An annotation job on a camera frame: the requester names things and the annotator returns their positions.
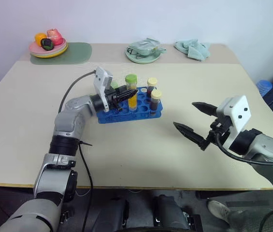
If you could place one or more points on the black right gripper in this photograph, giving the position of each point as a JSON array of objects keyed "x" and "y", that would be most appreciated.
[{"x": 219, "y": 130}]

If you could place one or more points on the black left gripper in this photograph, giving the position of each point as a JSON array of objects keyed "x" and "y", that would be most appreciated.
[{"x": 113, "y": 96}]

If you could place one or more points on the green cap orange tube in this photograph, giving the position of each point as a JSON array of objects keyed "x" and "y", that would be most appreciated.
[{"x": 132, "y": 104}]

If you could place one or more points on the yellow cap dark tube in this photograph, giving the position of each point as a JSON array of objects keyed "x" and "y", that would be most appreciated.
[
  {"x": 156, "y": 95},
  {"x": 151, "y": 82}
]

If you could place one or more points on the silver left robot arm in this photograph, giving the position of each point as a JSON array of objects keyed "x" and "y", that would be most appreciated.
[{"x": 66, "y": 120}]

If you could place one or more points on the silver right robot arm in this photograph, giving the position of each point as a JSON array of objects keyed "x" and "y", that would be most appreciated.
[{"x": 266, "y": 149}]

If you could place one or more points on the light green cap red tube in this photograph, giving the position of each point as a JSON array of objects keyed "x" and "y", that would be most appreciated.
[{"x": 114, "y": 85}]

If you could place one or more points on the blue test tube rack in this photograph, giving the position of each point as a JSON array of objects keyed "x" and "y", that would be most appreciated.
[{"x": 126, "y": 119}]

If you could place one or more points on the light green round plate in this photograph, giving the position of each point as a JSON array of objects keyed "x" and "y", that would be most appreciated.
[{"x": 142, "y": 59}]

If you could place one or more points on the green placemat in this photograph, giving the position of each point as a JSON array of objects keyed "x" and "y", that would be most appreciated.
[{"x": 79, "y": 53}]

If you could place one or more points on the teal crumpled cloth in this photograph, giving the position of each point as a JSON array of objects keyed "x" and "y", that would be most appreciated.
[{"x": 194, "y": 49}]

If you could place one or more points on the pale green thin plate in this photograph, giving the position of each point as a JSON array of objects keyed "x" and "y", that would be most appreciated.
[{"x": 63, "y": 49}]

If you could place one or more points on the blue ribbed object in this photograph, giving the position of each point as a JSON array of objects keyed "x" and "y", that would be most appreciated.
[{"x": 264, "y": 88}]

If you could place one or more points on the black table foot bar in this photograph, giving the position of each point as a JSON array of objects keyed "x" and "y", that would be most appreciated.
[{"x": 223, "y": 195}]

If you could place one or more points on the yellow plate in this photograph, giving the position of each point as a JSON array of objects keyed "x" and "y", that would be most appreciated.
[{"x": 52, "y": 56}]

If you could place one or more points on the pink toy apple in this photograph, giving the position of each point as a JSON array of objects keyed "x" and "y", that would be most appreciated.
[{"x": 54, "y": 36}]

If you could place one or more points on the dark toy mangosteen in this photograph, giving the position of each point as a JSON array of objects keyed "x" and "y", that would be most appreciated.
[{"x": 47, "y": 44}]

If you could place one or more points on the white shoe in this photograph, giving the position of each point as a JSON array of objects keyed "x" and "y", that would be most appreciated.
[{"x": 219, "y": 210}]

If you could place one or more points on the black floor tape strip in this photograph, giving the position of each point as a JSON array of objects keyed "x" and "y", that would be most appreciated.
[{"x": 247, "y": 203}]

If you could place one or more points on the dark rounded shape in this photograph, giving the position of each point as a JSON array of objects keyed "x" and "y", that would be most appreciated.
[
  {"x": 167, "y": 213},
  {"x": 114, "y": 215}
]

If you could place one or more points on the pink plate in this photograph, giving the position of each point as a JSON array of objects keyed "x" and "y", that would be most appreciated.
[{"x": 36, "y": 48}]

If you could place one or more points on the orange toy fruit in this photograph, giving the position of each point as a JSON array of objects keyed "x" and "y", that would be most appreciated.
[{"x": 39, "y": 38}]

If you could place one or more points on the dark trouser leg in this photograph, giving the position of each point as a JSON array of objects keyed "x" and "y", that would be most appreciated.
[{"x": 247, "y": 222}]

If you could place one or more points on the black metal bracket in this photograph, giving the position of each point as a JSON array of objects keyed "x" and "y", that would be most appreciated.
[
  {"x": 193, "y": 222},
  {"x": 67, "y": 221}
]

